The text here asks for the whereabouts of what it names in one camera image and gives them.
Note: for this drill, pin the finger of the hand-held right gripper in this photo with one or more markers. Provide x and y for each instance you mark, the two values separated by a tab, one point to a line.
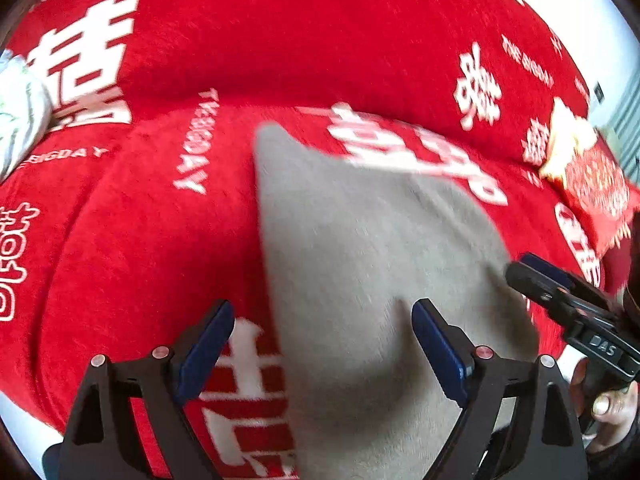
535	285
547	265

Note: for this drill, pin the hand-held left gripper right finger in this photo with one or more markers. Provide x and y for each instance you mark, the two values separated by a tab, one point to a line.
440	355

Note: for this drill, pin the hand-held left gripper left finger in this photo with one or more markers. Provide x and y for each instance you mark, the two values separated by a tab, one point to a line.
205	355

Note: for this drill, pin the grey knit sweater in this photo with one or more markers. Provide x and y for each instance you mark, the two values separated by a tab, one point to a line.
360	260

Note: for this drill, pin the person's right hand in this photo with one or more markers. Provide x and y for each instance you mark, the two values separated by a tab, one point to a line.
610	407

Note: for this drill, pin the red cushion with cream fringe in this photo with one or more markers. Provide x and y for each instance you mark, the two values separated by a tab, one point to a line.
595	180

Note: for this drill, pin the red printed blanket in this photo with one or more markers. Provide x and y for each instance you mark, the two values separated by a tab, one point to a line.
150	260

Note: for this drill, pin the grey pleated curtain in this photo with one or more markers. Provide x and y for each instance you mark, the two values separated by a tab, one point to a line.
627	120

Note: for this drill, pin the white floral cloth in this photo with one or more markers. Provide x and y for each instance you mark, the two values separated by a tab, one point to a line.
20	110

